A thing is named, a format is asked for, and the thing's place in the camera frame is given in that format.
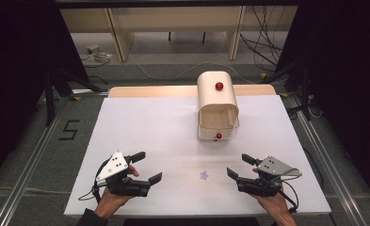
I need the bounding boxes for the white power adapter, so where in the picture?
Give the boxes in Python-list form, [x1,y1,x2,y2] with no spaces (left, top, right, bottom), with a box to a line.
[80,44,114,69]

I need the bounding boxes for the person's left hand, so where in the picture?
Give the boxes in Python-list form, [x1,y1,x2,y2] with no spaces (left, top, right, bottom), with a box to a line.
[93,165,140,219]

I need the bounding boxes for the black curtain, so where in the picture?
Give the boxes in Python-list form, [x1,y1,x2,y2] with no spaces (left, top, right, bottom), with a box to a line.
[275,0,370,208]
[0,0,90,191]

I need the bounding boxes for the bundle of black cables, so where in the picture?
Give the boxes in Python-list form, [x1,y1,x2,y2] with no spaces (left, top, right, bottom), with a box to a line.
[239,5,284,73]

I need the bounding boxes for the person's right hand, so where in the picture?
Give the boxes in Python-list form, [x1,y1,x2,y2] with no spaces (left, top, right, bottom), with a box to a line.
[250,167,298,222]

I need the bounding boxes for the cream bread box red knobs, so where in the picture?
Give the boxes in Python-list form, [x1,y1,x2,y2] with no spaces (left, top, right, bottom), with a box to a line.
[196,71,240,142]

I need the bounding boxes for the black metal stand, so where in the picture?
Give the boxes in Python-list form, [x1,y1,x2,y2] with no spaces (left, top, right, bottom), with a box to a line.
[261,57,314,121]
[43,66,109,127]

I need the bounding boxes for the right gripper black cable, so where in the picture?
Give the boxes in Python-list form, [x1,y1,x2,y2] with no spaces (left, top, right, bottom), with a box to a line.
[271,174,300,215]

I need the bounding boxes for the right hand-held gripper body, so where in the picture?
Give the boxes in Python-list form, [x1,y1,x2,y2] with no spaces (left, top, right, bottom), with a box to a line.
[236,155,303,199]

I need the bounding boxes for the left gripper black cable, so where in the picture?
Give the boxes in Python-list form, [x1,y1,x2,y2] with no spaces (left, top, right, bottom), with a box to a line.
[77,157,115,203]

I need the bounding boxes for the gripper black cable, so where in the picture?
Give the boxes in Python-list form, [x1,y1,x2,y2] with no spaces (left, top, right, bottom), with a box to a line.
[77,157,115,203]
[271,174,300,215]

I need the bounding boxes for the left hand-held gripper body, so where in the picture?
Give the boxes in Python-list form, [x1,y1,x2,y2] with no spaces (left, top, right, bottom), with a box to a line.
[95,150,153,198]

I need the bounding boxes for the white table sheet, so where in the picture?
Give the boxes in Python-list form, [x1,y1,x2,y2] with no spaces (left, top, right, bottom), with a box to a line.
[63,94,332,218]

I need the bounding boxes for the aluminium floor rail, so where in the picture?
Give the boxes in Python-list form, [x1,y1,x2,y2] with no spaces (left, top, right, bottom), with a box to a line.
[284,93,369,226]
[0,93,77,226]

